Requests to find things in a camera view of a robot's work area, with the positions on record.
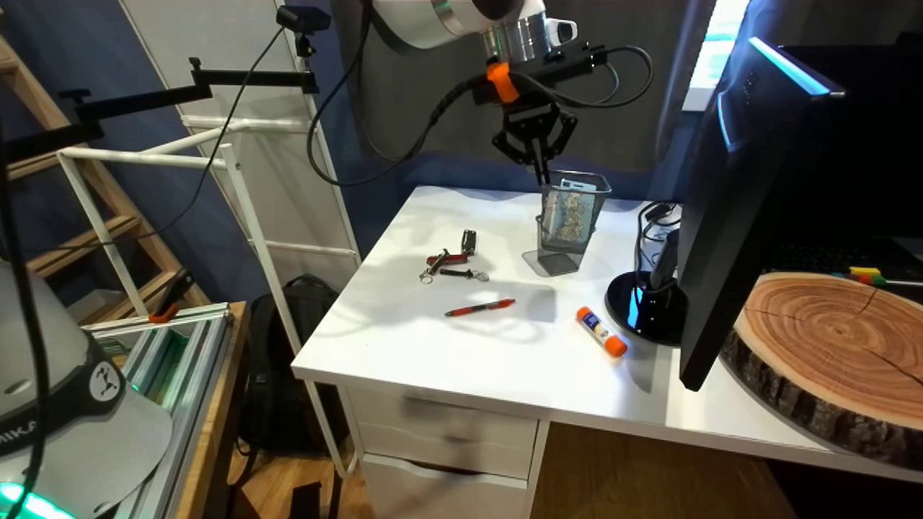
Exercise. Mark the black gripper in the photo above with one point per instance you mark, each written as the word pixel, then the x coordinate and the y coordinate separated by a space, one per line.
pixel 535 118

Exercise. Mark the clear pen basket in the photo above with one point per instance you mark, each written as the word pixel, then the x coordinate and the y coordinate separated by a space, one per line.
pixel 575 216

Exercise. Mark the grey domed robot base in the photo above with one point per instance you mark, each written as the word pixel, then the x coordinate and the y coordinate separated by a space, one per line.
pixel 68 415

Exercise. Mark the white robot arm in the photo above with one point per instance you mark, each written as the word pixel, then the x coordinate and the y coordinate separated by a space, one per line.
pixel 433 21

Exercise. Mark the pale paper sachet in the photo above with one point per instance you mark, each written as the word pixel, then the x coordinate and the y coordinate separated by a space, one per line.
pixel 568 217

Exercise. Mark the orange and black pen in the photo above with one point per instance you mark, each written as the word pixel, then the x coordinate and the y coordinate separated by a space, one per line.
pixel 479 311

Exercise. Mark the white desk drawer unit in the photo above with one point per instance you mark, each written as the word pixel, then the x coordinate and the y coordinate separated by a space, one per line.
pixel 441 438

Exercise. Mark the grey folded multitool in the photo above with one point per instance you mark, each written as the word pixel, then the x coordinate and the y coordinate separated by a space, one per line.
pixel 469 242

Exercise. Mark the round black monitor base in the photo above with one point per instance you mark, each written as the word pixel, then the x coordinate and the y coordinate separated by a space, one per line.
pixel 642 306

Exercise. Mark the orange capped glue stick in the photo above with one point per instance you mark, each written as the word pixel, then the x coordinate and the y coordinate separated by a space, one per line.
pixel 601 334

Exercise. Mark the black computer monitor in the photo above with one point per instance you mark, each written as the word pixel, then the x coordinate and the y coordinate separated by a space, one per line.
pixel 767 193

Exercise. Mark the black webcam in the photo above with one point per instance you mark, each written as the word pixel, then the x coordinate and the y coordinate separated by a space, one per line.
pixel 303 20

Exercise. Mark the black backpack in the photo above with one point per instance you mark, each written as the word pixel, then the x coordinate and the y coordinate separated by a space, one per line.
pixel 283 371

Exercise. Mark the coloured markers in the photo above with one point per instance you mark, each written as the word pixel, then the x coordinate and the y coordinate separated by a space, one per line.
pixel 865 275

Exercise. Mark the round wood slice slab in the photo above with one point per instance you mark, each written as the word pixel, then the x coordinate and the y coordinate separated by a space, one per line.
pixel 837 357

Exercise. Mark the glass topped side table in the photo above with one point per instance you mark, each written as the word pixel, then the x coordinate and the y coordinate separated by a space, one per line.
pixel 188 394

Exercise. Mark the wooden ladder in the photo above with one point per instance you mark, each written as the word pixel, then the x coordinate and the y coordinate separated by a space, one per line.
pixel 76 221

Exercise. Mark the black bar wrist camera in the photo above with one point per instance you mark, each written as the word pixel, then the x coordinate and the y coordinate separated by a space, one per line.
pixel 562 67

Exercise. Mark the white metal shelf frame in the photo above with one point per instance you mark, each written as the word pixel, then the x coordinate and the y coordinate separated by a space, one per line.
pixel 241 193

